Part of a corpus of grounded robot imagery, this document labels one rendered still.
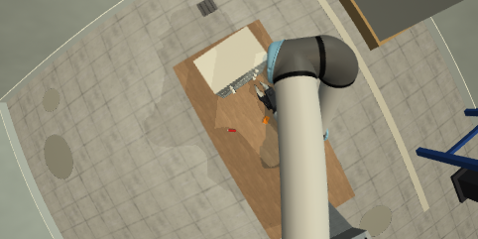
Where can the grey chest of drawers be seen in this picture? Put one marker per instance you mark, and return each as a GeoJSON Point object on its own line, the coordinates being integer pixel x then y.
{"type": "Point", "coordinates": [230, 60]}

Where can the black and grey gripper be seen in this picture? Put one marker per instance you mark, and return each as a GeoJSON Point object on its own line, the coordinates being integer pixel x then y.
{"type": "Point", "coordinates": [264, 98]}

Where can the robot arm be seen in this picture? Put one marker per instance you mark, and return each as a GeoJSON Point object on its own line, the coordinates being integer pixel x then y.
{"type": "Point", "coordinates": [294, 66]}

